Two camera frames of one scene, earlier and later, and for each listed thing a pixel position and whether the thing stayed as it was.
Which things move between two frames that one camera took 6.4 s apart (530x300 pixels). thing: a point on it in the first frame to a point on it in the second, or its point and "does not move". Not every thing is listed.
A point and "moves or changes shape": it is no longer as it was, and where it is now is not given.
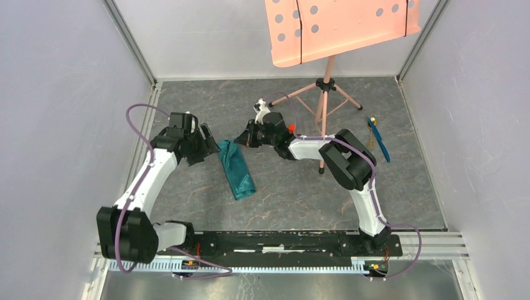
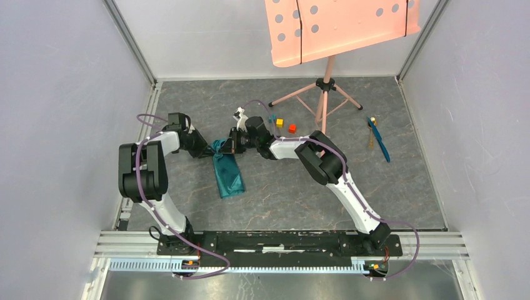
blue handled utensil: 379,139 does not move
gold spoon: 371,140 does not move
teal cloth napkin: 236,169 moves or changes shape
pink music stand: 302,31 does not move
